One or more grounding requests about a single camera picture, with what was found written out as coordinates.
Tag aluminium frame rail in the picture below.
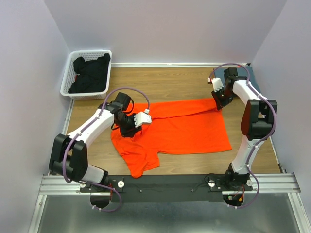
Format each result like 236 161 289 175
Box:
29 100 306 233

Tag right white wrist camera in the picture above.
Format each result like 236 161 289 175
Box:
208 77 224 92

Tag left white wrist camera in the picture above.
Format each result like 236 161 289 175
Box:
134 108 152 128

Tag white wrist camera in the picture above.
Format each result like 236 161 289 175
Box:
208 77 224 92
134 108 152 128

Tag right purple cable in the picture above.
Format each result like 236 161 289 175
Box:
208 63 277 210

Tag black t shirt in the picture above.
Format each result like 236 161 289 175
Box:
68 53 111 94

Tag white plastic laundry basket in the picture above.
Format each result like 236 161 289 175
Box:
60 49 112 100

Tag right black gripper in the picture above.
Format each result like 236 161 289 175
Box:
210 87 234 111

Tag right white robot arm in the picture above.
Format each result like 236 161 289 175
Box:
208 67 277 190

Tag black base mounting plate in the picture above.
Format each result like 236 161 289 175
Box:
80 173 253 208

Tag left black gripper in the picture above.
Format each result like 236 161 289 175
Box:
116 113 142 139

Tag folded blue t shirt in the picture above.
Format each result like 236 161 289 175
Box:
214 66 261 93

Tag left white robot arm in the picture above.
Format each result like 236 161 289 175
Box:
49 92 151 192

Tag orange t shirt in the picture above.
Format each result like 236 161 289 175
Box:
111 99 232 178

